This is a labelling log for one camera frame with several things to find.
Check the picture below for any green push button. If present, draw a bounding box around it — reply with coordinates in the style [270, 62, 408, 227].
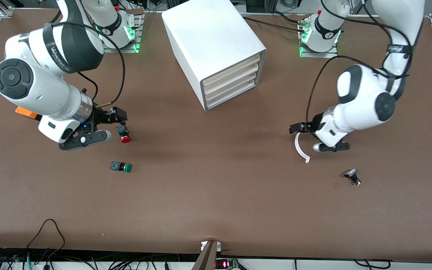
[110, 161, 133, 173]

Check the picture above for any white plastic drawer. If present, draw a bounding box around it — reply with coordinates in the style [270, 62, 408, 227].
[204, 71, 261, 103]
[205, 79, 260, 110]
[204, 63, 261, 96]
[203, 54, 262, 89]

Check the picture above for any red push button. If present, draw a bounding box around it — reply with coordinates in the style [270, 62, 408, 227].
[116, 124, 131, 144]

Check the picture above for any white drawer cabinet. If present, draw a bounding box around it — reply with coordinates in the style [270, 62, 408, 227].
[162, 0, 268, 112]

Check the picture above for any white curved plastic arc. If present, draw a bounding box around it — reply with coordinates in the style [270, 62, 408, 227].
[295, 132, 310, 164]

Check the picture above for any orange box with black base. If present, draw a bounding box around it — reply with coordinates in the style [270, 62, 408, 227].
[15, 106, 39, 120]

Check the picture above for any device with red display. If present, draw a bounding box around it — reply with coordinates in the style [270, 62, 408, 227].
[215, 258, 240, 270]

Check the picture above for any metal table clamp bar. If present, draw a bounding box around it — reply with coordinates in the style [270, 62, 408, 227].
[192, 240, 222, 270]

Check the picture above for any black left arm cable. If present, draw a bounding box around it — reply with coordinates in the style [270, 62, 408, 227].
[306, 0, 413, 122]

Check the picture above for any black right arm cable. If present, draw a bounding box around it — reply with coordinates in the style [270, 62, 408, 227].
[51, 21, 126, 107]

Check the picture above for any black selector switch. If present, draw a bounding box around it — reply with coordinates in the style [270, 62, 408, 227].
[344, 169, 362, 186]

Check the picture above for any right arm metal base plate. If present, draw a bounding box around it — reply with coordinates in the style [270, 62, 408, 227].
[102, 10, 144, 54]

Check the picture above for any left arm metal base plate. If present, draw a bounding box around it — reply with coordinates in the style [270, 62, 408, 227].
[299, 19, 339, 59]

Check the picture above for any black cable to arm base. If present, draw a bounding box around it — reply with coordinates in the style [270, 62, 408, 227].
[242, 10, 307, 34]

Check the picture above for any thin black looped cable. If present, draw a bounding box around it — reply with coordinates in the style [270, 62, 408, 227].
[26, 219, 66, 260]

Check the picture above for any black cable under table edge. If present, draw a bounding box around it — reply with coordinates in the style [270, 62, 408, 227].
[354, 259, 392, 269]

